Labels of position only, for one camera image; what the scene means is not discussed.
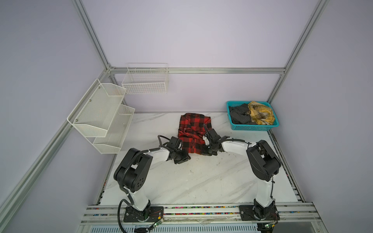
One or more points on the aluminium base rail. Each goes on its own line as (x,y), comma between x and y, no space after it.
(206,218)

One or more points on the dark grey shirt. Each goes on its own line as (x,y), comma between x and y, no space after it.
(240,114)

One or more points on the teal plastic basket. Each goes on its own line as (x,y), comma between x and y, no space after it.
(253,126)

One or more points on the white wire basket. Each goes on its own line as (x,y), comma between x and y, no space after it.
(146,78)

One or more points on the yellow plaid shirt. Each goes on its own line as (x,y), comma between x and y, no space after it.
(261,114)

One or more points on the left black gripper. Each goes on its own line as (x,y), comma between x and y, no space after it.
(184,158)

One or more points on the white mesh two-tier shelf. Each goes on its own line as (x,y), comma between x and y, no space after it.
(102,118)

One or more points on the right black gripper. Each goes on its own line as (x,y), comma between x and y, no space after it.
(204,152)

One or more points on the aluminium frame profile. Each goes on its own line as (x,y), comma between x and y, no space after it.
(18,196)

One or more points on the red black plaid shirt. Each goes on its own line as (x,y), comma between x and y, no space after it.
(191,131)

